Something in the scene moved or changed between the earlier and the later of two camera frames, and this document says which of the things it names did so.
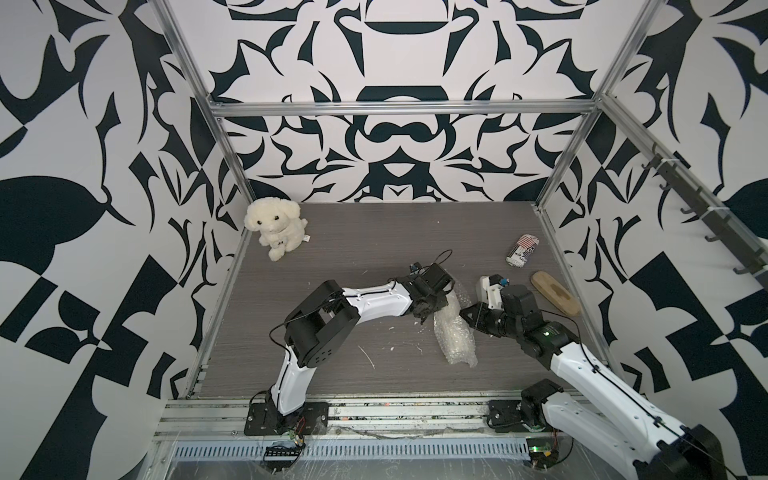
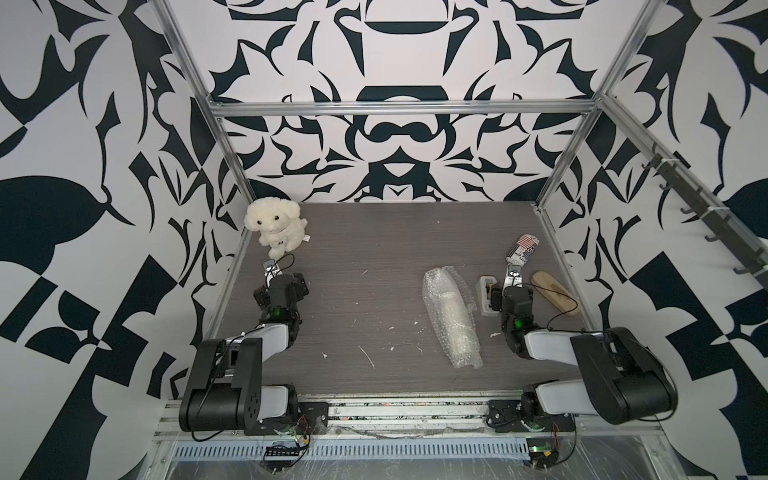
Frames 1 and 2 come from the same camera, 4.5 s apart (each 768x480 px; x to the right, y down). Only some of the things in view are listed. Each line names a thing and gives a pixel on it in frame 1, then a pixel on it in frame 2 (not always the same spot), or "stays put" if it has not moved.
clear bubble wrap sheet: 454,335 stays put
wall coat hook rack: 716,219 stays put
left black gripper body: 434,305 → 263,300
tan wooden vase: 555,293 stays put
